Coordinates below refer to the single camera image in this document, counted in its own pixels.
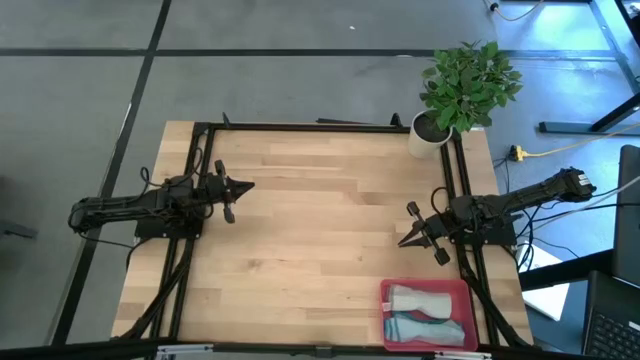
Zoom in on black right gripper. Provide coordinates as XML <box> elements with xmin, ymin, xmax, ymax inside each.
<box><xmin>397</xmin><ymin>200</ymin><xmax>454</xmax><ymax>250</ymax></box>

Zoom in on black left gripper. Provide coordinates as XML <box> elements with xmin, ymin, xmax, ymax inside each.
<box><xmin>202</xmin><ymin>159</ymin><xmax>256</xmax><ymax>211</ymax></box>

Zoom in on grey waffle microfiber towel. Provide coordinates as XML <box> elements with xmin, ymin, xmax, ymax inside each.
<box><xmin>387</xmin><ymin>284</ymin><xmax>454</xmax><ymax>320</ymax></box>

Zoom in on light blue microfiber towel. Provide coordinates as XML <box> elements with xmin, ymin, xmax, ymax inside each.
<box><xmin>383</xmin><ymin>312</ymin><xmax>467</xmax><ymax>348</ymax></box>

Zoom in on red plastic basket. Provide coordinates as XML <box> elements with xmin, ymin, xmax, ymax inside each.
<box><xmin>378</xmin><ymin>278</ymin><xmax>480</xmax><ymax>353</ymax></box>

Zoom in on white plant pot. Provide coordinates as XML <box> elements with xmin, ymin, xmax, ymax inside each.
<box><xmin>406</xmin><ymin>109</ymin><xmax>454</xmax><ymax>161</ymax></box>

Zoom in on white sheet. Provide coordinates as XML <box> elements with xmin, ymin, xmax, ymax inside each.
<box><xmin>516</xmin><ymin>241</ymin><xmax>572</xmax><ymax>323</ymax></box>

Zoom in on black desk bar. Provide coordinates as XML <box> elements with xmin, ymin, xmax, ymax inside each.
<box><xmin>518</xmin><ymin>248</ymin><xmax>615</xmax><ymax>292</ymax></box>

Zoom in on green leafy plant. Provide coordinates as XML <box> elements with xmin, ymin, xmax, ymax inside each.
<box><xmin>418</xmin><ymin>39</ymin><xmax>525</xmax><ymax>135</ymax></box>

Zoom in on black desk leg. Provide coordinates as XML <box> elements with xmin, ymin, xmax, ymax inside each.
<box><xmin>538</xmin><ymin>92</ymin><xmax>640</xmax><ymax>136</ymax></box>

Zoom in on black monitor back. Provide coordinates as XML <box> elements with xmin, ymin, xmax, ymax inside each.
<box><xmin>611</xmin><ymin>144</ymin><xmax>640</xmax><ymax>287</ymax></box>

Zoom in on black laptop keyboard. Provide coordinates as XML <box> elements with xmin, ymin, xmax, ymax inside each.
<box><xmin>580</xmin><ymin>269</ymin><xmax>640</xmax><ymax>360</ymax></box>

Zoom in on black chair foot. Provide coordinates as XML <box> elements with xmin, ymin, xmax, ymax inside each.
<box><xmin>0</xmin><ymin>219</ymin><xmax>40</xmax><ymax>241</ymax></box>

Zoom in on black aluminium table frame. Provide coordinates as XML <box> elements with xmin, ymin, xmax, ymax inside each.
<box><xmin>110</xmin><ymin>112</ymin><xmax>536</xmax><ymax>351</ymax></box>

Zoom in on black cable bundle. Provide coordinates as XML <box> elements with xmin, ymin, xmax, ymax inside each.
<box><xmin>455</xmin><ymin>243</ymin><xmax>532</xmax><ymax>349</ymax></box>
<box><xmin>118</xmin><ymin>238</ymin><xmax>197</xmax><ymax>342</ymax></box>

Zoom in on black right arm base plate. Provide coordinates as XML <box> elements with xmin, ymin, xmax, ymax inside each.
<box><xmin>445</xmin><ymin>205</ymin><xmax>519</xmax><ymax>247</ymax></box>

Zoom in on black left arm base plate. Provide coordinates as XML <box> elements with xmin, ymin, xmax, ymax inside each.
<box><xmin>133</xmin><ymin>199</ymin><xmax>207</xmax><ymax>241</ymax></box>

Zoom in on yellow floor cable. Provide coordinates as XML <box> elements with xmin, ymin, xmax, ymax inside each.
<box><xmin>524</xmin><ymin>130</ymin><xmax>640</xmax><ymax>159</ymax></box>

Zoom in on tan floor cable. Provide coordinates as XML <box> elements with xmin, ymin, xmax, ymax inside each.
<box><xmin>482</xmin><ymin>0</ymin><xmax>546</xmax><ymax>23</ymax></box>

